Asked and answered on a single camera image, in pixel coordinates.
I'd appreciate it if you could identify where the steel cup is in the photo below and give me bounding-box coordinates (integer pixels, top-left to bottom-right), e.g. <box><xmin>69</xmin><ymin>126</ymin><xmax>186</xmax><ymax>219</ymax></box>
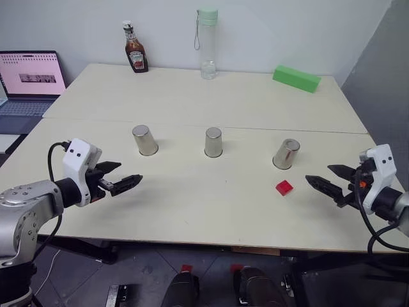
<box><xmin>132</xmin><ymin>125</ymin><xmax>159</xmax><ymax>157</ymax></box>
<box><xmin>272</xmin><ymin>138</ymin><xmax>301</xmax><ymax>170</ymax></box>
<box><xmin>204</xmin><ymin>127</ymin><xmax>224</xmax><ymax>159</ymax></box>

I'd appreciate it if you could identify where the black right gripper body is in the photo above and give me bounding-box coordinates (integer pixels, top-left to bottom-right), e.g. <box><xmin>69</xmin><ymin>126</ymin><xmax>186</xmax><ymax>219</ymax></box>
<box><xmin>335</xmin><ymin>161</ymin><xmax>375</xmax><ymax>209</ymax></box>

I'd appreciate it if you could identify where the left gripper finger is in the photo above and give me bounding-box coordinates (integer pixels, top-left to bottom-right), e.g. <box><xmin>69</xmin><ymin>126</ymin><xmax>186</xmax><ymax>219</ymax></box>
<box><xmin>109</xmin><ymin>174</ymin><xmax>144</xmax><ymax>197</ymax></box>
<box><xmin>95</xmin><ymin>161</ymin><xmax>123</xmax><ymax>177</ymax></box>

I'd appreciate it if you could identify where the open laptop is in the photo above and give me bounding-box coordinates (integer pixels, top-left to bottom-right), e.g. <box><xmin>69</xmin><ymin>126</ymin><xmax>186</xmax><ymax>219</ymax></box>
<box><xmin>0</xmin><ymin>50</ymin><xmax>67</xmax><ymax>118</ymax></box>

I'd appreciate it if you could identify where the dark rounded shape red tab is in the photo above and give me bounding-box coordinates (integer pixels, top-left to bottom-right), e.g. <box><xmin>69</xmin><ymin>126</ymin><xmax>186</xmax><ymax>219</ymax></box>
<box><xmin>164</xmin><ymin>264</ymin><xmax>201</xmax><ymax>307</ymax></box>
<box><xmin>231</xmin><ymin>264</ymin><xmax>289</xmax><ymax>307</ymax></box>

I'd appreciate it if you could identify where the ketchup bottle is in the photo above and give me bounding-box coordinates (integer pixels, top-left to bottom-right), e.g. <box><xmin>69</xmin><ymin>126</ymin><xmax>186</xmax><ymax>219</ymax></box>
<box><xmin>121</xmin><ymin>20</ymin><xmax>150</xmax><ymax>74</ymax></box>

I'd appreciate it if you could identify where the green rectangular block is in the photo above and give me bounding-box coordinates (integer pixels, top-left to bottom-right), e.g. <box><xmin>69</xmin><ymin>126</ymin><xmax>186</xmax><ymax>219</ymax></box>
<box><xmin>272</xmin><ymin>65</ymin><xmax>322</xmax><ymax>94</ymax></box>

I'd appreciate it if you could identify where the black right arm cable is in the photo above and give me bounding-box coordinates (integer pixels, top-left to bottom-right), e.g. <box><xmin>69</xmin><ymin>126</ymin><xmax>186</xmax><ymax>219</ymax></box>
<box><xmin>355</xmin><ymin>166</ymin><xmax>409</xmax><ymax>256</ymax></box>

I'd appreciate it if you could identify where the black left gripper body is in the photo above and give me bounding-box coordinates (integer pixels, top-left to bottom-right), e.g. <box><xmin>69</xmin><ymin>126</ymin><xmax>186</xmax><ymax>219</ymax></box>
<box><xmin>84</xmin><ymin>168</ymin><xmax>116</xmax><ymax>204</ymax></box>

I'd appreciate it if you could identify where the clear bottle green lid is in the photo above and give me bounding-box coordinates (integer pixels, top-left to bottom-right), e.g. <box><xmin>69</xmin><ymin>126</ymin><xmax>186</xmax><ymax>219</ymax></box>
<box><xmin>193</xmin><ymin>8</ymin><xmax>220</xmax><ymax>80</ymax></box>

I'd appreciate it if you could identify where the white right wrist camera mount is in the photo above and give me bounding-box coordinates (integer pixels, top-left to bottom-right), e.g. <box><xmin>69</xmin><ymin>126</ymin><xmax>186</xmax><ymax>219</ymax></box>
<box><xmin>359</xmin><ymin>143</ymin><xmax>399</xmax><ymax>216</ymax></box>

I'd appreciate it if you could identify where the red cube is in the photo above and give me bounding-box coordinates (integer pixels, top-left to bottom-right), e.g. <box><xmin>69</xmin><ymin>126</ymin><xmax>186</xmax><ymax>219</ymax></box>
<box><xmin>275</xmin><ymin>180</ymin><xmax>296</xmax><ymax>196</ymax></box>

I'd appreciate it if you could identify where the thin white floor cable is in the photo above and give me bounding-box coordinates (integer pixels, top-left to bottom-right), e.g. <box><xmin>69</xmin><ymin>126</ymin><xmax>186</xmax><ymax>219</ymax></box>
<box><xmin>31</xmin><ymin>249</ymin><xmax>61</xmax><ymax>307</ymax></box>

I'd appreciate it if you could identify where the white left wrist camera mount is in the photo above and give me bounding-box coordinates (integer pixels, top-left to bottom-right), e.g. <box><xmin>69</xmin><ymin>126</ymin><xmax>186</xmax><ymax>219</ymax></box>
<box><xmin>61</xmin><ymin>138</ymin><xmax>103</xmax><ymax>208</ymax></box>

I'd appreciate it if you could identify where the grey metal bracket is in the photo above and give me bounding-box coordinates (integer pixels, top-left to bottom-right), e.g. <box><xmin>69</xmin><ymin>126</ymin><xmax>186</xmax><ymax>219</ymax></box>
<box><xmin>107</xmin><ymin>284</ymin><xmax>129</xmax><ymax>307</ymax></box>

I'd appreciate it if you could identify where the white flat box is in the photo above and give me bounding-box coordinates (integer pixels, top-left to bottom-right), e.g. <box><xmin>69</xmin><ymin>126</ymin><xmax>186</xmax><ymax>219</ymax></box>
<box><xmin>0</xmin><ymin>134</ymin><xmax>22</xmax><ymax>154</ymax></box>

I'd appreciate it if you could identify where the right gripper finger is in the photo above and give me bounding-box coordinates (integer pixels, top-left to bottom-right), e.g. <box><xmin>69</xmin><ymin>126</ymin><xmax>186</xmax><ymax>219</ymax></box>
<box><xmin>305</xmin><ymin>174</ymin><xmax>346</xmax><ymax>203</ymax></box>
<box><xmin>327</xmin><ymin>164</ymin><xmax>356</xmax><ymax>182</ymax></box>

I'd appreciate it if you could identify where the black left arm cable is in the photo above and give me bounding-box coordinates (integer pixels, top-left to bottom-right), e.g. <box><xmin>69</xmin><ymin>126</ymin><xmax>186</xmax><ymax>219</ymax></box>
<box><xmin>31</xmin><ymin>140</ymin><xmax>72</xmax><ymax>260</ymax></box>

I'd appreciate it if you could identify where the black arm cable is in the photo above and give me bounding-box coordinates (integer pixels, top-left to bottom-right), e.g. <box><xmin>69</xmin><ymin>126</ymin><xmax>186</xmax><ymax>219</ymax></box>
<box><xmin>355</xmin><ymin>166</ymin><xmax>409</xmax><ymax>256</ymax></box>
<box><xmin>31</xmin><ymin>140</ymin><xmax>72</xmax><ymax>260</ymax></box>

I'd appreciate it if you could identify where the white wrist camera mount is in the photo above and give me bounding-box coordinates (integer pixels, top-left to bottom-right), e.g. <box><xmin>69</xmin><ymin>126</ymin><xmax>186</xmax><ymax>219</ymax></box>
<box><xmin>359</xmin><ymin>143</ymin><xmax>399</xmax><ymax>216</ymax></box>
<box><xmin>61</xmin><ymin>138</ymin><xmax>103</xmax><ymax>208</ymax></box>

